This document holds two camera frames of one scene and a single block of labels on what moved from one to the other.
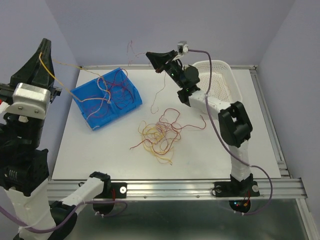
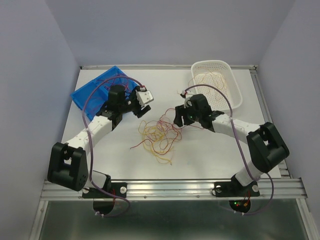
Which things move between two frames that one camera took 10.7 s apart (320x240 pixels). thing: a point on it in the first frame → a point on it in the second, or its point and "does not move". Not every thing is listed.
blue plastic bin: [106, 99] does not move
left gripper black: [35, 68] → [138, 112]
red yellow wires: [160, 137] does not move
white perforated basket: [224, 89] does not move
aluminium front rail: [184, 189] does not move
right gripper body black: [174, 70] → [189, 115]
